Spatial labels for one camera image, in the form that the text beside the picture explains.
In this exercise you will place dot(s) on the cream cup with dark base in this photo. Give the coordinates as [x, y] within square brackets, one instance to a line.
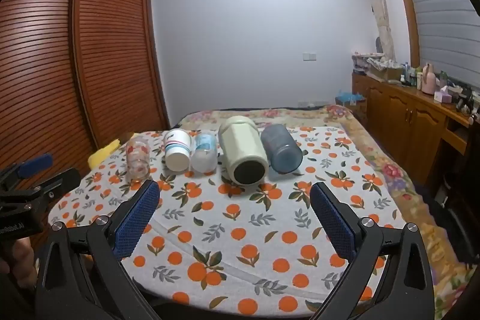
[243, 155]

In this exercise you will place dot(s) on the cardboard box with clutter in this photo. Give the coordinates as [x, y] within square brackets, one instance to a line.
[384, 69]

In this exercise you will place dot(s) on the white wall switch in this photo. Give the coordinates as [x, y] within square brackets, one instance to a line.
[309, 56]

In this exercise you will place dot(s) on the brown slatted wooden wardrobe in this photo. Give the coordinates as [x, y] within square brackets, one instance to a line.
[93, 61]

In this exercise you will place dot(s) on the pink thermos jug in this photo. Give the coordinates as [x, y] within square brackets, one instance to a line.
[428, 80]

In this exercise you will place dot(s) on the wooden sideboard cabinet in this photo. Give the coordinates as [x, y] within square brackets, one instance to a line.
[405, 117]

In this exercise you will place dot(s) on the green bottle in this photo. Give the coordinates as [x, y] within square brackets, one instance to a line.
[443, 79]

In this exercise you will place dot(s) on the cream patterned curtain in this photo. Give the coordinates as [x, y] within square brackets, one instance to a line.
[378, 5]

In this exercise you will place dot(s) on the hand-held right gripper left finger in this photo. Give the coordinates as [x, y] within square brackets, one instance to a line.
[137, 218]

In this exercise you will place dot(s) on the floral blanket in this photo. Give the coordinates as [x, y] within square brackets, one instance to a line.
[375, 155]

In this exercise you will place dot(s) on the orange fruit print tablecloth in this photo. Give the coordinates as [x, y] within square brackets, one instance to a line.
[232, 248]

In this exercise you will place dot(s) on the grey window blinds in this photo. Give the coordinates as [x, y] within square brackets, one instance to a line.
[442, 12]

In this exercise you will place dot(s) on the pink tissue box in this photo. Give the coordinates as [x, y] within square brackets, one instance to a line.
[443, 96]

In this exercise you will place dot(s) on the white striped paper cup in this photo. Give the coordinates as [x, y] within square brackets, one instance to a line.
[177, 153]

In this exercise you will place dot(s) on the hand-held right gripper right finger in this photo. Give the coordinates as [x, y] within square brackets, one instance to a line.
[333, 222]

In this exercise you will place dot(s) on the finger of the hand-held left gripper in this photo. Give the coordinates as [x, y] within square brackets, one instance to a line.
[35, 162]
[62, 181]

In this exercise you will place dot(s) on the glass cup with red flowers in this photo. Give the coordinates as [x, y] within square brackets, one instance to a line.
[137, 162]

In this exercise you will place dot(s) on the blue plastic bag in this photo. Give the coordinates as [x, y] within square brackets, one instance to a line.
[350, 98]

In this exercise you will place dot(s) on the person's left hand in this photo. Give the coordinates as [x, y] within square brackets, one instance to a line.
[18, 258]

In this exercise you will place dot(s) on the yellow cloth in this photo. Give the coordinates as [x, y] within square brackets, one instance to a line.
[103, 153]

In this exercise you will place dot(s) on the blue-grey translucent cup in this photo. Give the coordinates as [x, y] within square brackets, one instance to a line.
[281, 151]

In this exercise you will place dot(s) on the clear plastic cup blue print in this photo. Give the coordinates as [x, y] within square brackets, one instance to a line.
[204, 155]

